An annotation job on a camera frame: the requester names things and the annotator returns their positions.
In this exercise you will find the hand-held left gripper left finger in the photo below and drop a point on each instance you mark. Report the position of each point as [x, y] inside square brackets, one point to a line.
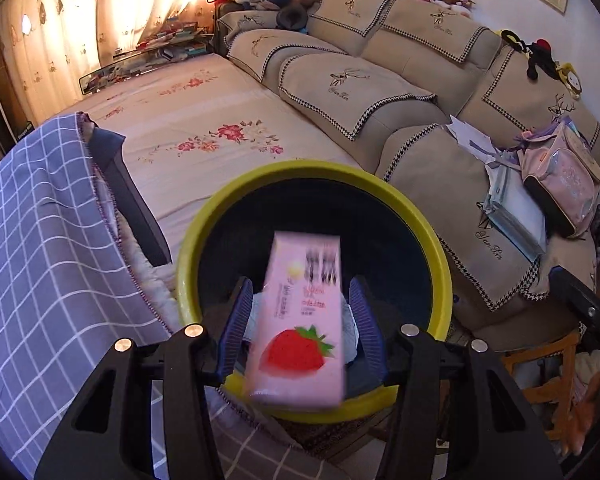
[235, 325]

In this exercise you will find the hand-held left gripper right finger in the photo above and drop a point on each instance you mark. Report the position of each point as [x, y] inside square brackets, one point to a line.
[367, 325]

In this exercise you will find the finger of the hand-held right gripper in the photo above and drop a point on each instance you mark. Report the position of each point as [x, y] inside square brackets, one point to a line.
[580, 305]

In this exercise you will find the pink strawberry milk carton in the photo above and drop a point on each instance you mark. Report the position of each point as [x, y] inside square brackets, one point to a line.
[300, 360]

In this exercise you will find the yellow rimmed trash bin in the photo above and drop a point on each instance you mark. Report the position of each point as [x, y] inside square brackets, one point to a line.
[330, 200]

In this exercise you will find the wooden stool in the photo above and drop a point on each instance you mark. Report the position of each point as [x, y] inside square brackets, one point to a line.
[535, 365]

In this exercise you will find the pink backpack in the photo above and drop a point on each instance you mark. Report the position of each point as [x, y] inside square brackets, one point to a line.
[560, 175]

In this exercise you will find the loose white papers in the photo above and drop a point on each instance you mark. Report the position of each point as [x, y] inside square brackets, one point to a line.
[472, 137]

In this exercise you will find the blue checked tablecloth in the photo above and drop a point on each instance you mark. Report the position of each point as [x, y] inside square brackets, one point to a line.
[40, 240]

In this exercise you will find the beige sofa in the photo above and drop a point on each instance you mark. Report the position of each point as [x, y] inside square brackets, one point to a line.
[380, 110]

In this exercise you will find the floral beige sheet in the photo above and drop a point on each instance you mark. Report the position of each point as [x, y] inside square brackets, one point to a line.
[220, 110]

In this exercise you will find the black and yellow plush toy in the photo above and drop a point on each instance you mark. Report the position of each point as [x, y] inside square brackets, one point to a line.
[540, 57]

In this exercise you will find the beige embroidered curtains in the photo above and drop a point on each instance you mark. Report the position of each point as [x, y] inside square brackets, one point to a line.
[105, 15]

